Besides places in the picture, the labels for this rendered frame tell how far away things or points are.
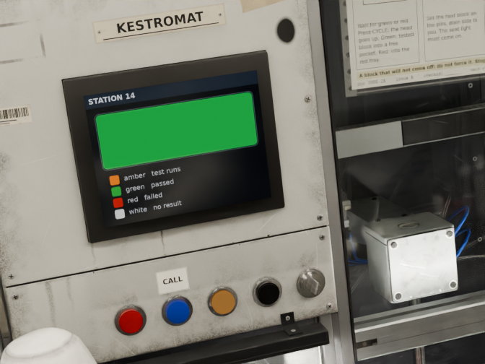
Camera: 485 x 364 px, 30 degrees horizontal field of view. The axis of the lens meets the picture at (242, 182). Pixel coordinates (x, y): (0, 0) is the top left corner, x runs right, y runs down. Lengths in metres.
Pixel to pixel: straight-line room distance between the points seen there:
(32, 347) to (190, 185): 0.29
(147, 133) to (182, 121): 0.04
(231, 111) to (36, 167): 0.24
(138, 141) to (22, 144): 0.14
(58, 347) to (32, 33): 0.37
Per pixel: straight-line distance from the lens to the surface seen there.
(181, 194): 1.11
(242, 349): 1.16
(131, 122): 1.08
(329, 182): 1.19
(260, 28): 1.13
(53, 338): 0.95
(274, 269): 1.18
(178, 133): 1.09
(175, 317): 1.16
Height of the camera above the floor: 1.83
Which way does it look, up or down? 13 degrees down
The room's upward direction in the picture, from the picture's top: 7 degrees counter-clockwise
